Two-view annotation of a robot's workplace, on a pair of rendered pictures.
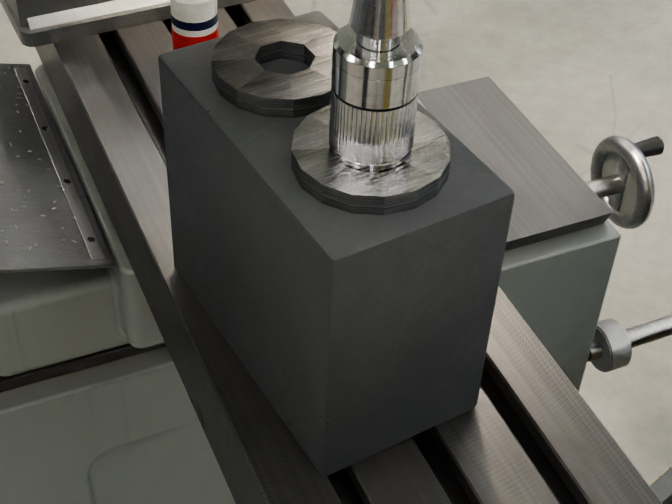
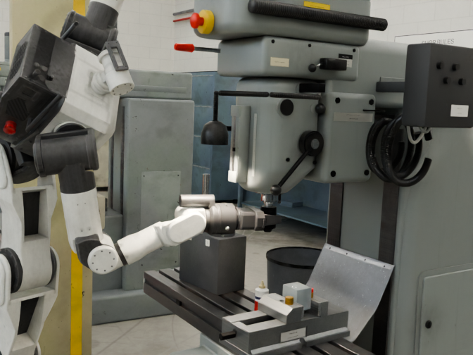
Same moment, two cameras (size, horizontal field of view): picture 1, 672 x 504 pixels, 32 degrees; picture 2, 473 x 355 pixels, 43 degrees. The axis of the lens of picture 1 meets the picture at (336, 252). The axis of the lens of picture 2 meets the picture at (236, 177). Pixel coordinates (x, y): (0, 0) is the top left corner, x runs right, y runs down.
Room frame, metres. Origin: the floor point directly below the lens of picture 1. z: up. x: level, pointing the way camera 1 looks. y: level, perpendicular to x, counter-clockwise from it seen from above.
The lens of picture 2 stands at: (2.59, -0.19, 1.56)
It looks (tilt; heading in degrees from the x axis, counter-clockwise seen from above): 7 degrees down; 172
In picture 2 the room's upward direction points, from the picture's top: 2 degrees clockwise
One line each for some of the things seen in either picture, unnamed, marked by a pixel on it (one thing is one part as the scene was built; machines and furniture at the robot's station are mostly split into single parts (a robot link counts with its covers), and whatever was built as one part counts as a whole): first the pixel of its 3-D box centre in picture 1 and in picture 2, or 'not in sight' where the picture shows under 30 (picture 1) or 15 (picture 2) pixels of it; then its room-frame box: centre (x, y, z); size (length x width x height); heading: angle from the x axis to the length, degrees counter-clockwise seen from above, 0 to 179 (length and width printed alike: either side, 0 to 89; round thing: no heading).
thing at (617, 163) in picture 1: (597, 188); not in sight; (1.12, -0.31, 0.63); 0.16 x 0.12 x 0.12; 115
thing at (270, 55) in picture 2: not in sight; (288, 60); (0.88, 0.18, 1.68); 0.34 x 0.24 x 0.10; 115
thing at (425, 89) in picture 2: not in sight; (443, 86); (1.08, 0.55, 1.62); 0.20 x 0.09 x 0.21; 115
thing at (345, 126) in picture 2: not in sight; (324, 135); (0.82, 0.31, 1.47); 0.24 x 0.19 x 0.26; 25
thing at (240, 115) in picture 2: not in sight; (238, 144); (0.95, 0.04, 1.45); 0.04 x 0.04 x 0.21; 25
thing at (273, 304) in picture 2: not in sight; (280, 308); (1.06, 0.15, 1.02); 0.12 x 0.06 x 0.04; 28
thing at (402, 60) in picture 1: (377, 47); not in sight; (0.52, -0.02, 1.19); 0.05 x 0.05 x 0.01
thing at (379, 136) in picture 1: (373, 101); not in sight; (0.52, -0.02, 1.16); 0.05 x 0.05 x 0.06
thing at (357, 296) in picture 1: (321, 227); (212, 256); (0.56, 0.01, 1.03); 0.22 x 0.12 x 0.20; 33
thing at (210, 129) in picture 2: not in sight; (215, 132); (1.01, -0.04, 1.48); 0.07 x 0.07 x 0.06
